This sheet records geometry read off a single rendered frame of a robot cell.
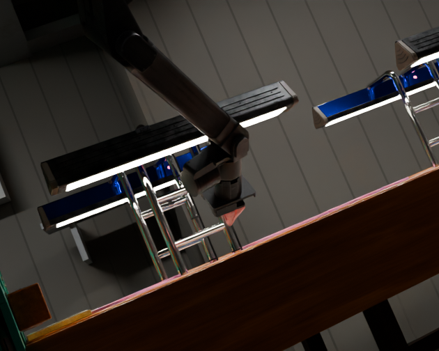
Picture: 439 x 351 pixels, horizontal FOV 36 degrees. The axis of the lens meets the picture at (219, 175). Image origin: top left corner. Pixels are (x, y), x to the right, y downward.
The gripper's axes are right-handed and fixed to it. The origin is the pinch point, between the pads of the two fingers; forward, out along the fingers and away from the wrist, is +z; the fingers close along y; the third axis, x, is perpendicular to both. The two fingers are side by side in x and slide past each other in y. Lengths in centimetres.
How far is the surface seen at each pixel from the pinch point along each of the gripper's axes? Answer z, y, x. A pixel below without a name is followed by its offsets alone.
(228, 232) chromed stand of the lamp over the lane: 19.0, -6.6, -12.9
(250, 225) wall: 139, -70, -111
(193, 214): 32.1, -6.8, -35.0
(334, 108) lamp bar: 33, -71, -56
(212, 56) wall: 83, -87, -178
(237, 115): -10.7, -13.6, -20.0
